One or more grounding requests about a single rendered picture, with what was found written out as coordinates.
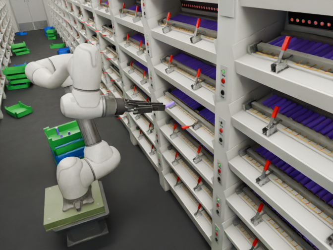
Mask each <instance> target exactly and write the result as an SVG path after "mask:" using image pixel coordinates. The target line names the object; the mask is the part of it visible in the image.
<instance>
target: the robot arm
mask: <svg viewBox="0 0 333 250"><path fill-rule="evenodd" d="M25 74H26V77H27V78H28V80H29V81H30V82H32V83H33V84H35V85H37V86H40V87H44V88H47V89H57V88H59V87H60V86H61V87H62V88H64V90H65V93H66V94H65V95H64V96H62V97H61V100H60V109H61V112H62V114H63V115H65V116H66V117H68V118H74V119H76V121H77V124H78V127H79V129H80V132H81V135H82V137H83V140H84V142H85V145H86V146H85V148H84V158H83V159H80V158H78V157H66V158H64V159H62V160H61V161H60V162H59V164H58V166H57V170H56V178H57V183H58V186H59V189H60V191H61V194H62V196H63V208H62V211H63V212H67V211H69V210H71V209H74V208H76V210H77V211H80V210H81V206H84V205H87V204H92V203H94V199H93V198H92V192H91V183H92V182H93V181H95V180H98V179H100V178H102V177H104V176H105V175H107V174H109V173H110V172H112V171H113V170H114V169H115V168H116V167H117V166H118V165H119V163H120V160H121V157H120V153H119V151H118V150H117V149H116V148H115V147H113V146H109V145H108V143H107V142H105V141H103V140H101V137H100V134H99V132H98V129H97V126H96V123H95V121H94V118H97V117H113V116H114V115H123V114H124V112H133V114H134V115H136V114H143V113H152V111H165V107H166V105H165V104H163V102H149V101H148V102H146V101H142V100H130V99H125V100H124V99H123V98H115V97H114V96H104V95H100V84H101V79H102V57H101V53H100V51H99V49H98V48H97V47H96V46H94V45H92V44H87V43H82V44H80V45H78V46H77V47H76V49H75V50H74V53H73V54H62V55H57V56H52V57H50V58H46V59H42V60H39V61H36V62H30V63H28V64H27V65H26V67H25Z"/></svg>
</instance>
